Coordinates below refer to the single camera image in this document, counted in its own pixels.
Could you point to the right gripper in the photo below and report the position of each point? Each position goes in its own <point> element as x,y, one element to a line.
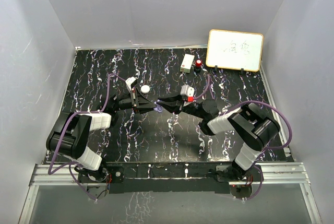
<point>179,98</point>

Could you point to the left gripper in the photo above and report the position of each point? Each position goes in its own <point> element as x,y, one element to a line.
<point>144,105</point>

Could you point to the white earbud charging case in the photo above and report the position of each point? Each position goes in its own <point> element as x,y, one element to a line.
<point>145,89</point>

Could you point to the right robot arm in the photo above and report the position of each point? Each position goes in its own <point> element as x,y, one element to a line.
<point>254,126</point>

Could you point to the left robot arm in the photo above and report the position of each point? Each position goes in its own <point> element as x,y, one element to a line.
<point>70,133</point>

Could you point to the white green box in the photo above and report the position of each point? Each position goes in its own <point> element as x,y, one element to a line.
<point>186,64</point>

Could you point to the red emergency stop button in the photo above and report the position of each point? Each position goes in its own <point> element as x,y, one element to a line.
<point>198,65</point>

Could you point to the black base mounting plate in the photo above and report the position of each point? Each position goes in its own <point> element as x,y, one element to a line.
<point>218,177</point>

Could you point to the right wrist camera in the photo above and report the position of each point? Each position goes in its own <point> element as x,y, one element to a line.
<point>187,93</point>

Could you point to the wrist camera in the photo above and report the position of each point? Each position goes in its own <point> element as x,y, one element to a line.
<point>130,83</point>
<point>187,93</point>

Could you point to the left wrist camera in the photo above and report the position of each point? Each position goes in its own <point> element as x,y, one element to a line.
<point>130,83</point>

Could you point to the white whiteboard yellow frame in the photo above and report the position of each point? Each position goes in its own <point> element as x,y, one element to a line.
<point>234,50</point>

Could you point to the aluminium frame rail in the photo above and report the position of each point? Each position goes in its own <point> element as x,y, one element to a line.
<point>273,173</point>

